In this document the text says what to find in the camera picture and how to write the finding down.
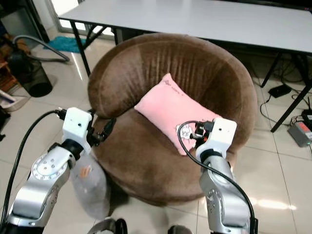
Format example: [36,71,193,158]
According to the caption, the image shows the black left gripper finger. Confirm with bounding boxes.
[102,117,117,142]

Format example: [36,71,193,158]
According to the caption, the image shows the pink pillow with sheep print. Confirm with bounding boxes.
[134,73,223,156]

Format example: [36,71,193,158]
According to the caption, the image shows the grey pillow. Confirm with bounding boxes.
[70,151,112,221]

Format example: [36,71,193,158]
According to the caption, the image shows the brown round plush sofa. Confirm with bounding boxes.
[88,32,258,206]

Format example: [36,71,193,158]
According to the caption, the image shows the teal floor mat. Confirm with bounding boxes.
[42,35,81,54]

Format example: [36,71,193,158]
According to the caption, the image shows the black power adapter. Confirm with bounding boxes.
[268,84,293,98]

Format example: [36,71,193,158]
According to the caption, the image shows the white dustpan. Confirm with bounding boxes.
[0,90,26,113]

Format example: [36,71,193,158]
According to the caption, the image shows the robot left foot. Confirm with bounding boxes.
[90,217,128,234]

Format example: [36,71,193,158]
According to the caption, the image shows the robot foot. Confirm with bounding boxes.
[90,217,128,234]
[168,225,198,234]

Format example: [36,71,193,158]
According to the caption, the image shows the grey power strip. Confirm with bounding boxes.
[287,120,312,148]

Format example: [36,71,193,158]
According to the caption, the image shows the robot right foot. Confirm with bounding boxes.
[168,225,198,234]

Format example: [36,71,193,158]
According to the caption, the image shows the wooden shelf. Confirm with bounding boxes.
[0,58,16,94]

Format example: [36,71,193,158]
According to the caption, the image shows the black router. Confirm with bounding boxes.
[301,109,312,128]

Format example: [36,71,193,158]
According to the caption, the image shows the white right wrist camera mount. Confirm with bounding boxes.
[205,117,237,158]

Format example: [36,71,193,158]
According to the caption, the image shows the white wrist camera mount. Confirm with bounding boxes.
[62,107,93,156]
[205,117,237,158]

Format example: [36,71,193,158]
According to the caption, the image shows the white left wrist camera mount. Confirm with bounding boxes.
[62,107,93,156]

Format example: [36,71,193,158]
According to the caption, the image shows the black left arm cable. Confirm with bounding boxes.
[2,109,68,227]

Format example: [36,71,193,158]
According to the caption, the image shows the grey vacuum hose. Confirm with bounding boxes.
[13,35,71,63]

